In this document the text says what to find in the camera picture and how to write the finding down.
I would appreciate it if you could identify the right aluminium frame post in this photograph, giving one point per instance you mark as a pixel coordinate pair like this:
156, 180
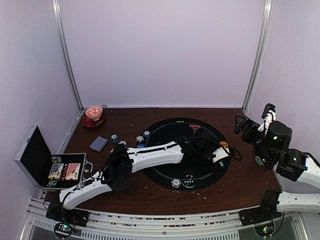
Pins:
257, 64

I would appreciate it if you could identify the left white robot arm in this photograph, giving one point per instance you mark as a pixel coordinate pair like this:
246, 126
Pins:
124, 161

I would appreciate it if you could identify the chips in case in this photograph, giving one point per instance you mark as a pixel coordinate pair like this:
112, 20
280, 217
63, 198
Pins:
56, 159

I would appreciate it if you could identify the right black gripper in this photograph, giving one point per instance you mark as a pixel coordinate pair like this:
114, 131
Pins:
246, 122

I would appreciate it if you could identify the left aluminium frame post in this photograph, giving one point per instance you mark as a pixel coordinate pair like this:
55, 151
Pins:
66, 57

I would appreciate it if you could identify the round black poker mat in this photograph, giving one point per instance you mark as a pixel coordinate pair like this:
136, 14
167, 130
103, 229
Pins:
168, 130

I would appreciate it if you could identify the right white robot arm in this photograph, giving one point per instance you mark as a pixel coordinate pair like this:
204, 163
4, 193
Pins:
271, 143

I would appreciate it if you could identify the blue white chips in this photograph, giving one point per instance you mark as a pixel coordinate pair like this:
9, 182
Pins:
176, 183
140, 138

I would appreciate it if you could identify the green white chip stack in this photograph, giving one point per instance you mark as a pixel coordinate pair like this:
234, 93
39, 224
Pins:
114, 138

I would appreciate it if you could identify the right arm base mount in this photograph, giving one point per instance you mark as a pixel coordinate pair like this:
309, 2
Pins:
256, 215

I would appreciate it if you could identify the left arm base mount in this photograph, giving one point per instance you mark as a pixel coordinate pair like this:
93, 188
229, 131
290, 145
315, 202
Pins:
74, 217

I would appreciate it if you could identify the green white chips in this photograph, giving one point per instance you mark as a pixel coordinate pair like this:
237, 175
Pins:
146, 133

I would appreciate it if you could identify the aluminium front rail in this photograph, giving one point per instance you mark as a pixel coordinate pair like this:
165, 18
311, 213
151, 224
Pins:
225, 225

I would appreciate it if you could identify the white green paper cup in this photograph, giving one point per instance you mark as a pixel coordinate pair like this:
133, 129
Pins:
258, 160

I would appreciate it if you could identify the dark red saucer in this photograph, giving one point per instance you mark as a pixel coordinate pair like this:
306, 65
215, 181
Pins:
90, 123

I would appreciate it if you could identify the red black all-in triangle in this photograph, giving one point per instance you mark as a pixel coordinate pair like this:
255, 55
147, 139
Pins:
195, 128

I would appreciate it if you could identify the orange big blind button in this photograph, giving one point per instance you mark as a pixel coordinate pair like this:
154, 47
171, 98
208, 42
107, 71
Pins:
224, 144

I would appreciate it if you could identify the aluminium poker case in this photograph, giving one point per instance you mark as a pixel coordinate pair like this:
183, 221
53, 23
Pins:
35, 159

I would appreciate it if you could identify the blue small blind button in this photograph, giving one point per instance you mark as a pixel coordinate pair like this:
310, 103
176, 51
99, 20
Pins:
140, 145

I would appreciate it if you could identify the blue card deck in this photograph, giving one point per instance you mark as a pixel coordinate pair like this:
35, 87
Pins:
98, 144

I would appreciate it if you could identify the blue white chip stack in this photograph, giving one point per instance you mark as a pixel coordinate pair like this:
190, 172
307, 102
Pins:
123, 142

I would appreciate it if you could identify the red card box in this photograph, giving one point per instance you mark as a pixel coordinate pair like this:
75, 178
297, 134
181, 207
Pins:
72, 173

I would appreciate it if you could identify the yellow blue card box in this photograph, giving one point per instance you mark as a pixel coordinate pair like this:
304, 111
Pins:
56, 171

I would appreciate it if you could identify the red white patterned bowl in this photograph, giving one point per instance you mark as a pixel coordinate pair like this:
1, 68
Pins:
94, 112

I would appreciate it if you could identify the aluminium frame post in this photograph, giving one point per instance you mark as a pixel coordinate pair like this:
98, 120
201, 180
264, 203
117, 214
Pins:
66, 57
257, 64

